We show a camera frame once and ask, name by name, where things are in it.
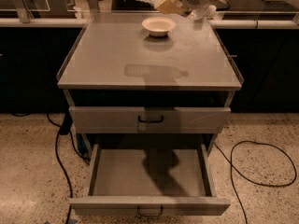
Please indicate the grey drawer cabinet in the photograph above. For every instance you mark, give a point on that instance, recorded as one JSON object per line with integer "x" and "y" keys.
{"x": 117, "y": 63}

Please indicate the closed upper grey drawer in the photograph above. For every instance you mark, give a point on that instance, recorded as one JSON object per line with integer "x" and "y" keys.
{"x": 96, "y": 119}

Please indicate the open lower grey drawer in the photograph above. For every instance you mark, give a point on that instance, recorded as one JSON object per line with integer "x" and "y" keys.
{"x": 120, "y": 180}

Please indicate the white paper bowl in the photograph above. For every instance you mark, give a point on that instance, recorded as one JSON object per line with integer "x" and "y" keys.
{"x": 158, "y": 26}

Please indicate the black upper drawer handle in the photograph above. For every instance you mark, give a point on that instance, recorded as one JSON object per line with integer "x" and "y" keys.
{"x": 149, "y": 121}

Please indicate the black drawer handle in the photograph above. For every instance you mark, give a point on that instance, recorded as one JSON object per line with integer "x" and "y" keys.
{"x": 143, "y": 212}
{"x": 149, "y": 121}

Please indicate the white horizontal rail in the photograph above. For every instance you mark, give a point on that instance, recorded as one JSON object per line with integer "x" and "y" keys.
{"x": 218, "y": 24}

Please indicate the black lower drawer handle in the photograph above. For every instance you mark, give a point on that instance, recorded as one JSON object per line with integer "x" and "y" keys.
{"x": 143, "y": 212}

